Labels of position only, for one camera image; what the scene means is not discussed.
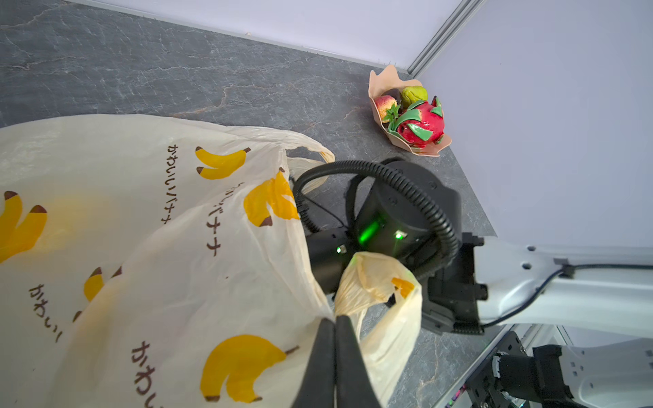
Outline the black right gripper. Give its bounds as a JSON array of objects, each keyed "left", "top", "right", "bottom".
[{"left": 306, "top": 227, "right": 357, "bottom": 295}]

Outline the red green dragon fruit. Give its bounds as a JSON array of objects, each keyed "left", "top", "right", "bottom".
[{"left": 387, "top": 97, "right": 445, "bottom": 149}]

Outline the green chayote pear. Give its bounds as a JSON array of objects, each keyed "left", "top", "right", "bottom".
[{"left": 401, "top": 86, "right": 429, "bottom": 109}]

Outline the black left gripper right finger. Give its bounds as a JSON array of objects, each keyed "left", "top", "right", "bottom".
[{"left": 335, "top": 316, "right": 381, "bottom": 408}]

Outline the peach wavy fruit plate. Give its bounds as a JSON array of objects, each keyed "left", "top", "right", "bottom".
[{"left": 368, "top": 65, "right": 452, "bottom": 157}]

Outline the banana print plastic bag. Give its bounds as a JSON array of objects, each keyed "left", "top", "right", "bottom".
[{"left": 1, "top": 115, "right": 422, "bottom": 407}]

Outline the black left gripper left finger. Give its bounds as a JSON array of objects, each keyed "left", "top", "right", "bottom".
[{"left": 292, "top": 319, "right": 336, "bottom": 408}]

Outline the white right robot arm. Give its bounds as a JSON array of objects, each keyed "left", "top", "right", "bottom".
[{"left": 292, "top": 158, "right": 652, "bottom": 338}]

